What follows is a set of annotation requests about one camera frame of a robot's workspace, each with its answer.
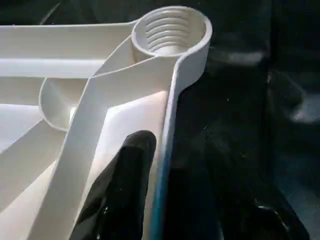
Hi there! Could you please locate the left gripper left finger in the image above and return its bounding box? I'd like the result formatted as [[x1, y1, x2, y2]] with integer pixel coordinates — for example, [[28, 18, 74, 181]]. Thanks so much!
[[69, 131, 158, 240]]

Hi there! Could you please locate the white plastic table top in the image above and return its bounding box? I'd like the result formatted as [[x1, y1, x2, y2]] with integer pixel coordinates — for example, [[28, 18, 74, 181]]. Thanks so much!
[[0, 5, 214, 240]]

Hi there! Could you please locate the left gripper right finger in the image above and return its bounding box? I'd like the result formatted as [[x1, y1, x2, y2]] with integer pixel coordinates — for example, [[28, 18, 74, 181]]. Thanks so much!
[[165, 134, 312, 240]]

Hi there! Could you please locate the black work mat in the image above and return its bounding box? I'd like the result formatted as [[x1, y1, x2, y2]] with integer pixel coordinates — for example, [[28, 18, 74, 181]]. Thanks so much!
[[0, 0, 320, 240]]

